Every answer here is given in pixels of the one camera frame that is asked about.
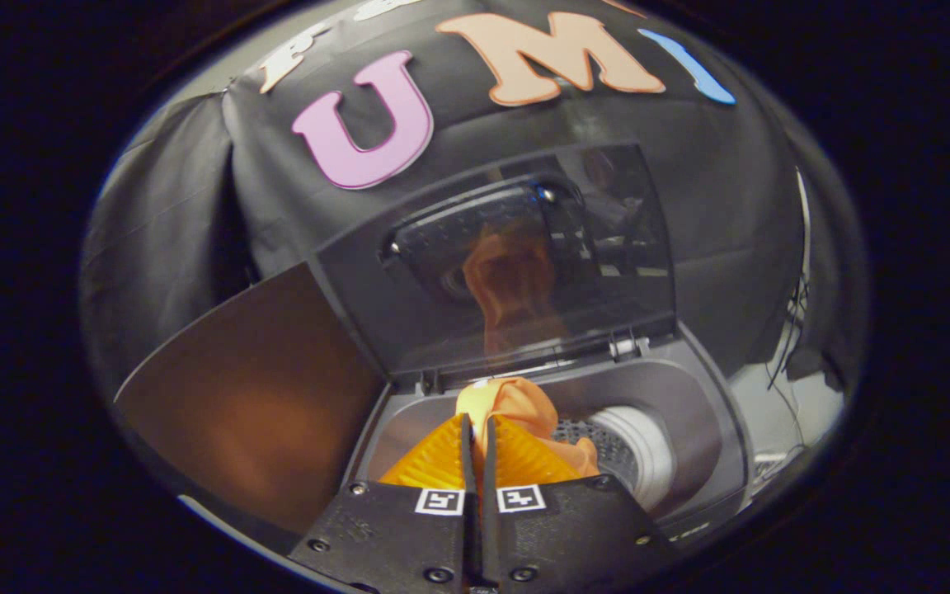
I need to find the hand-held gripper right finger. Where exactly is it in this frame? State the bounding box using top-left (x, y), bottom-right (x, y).
top-left (479, 412), bottom-right (682, 591)

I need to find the hanging black cable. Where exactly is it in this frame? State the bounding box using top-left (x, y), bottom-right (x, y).
top-left (764, 165), bottom-right (814, 389)

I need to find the dark washing machine lid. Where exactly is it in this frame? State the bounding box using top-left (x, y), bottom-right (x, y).
top-left (314, 140), bottom-right (678, 389)

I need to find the black backdrop cloth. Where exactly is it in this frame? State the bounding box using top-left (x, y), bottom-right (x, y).
top-left (79, 0), bottom-right (868, 397)

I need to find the grey washing machine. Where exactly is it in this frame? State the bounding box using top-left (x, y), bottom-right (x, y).
top-left (343, 322), bottom-right (756, 545)

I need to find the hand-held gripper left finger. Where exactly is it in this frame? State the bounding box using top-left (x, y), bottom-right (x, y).
top-left (287, 412), bottom-right (476, 591)

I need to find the orange yellow shirt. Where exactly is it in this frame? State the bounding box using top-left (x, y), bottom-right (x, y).
top-left (454, 377), bottom-right (600, 483)

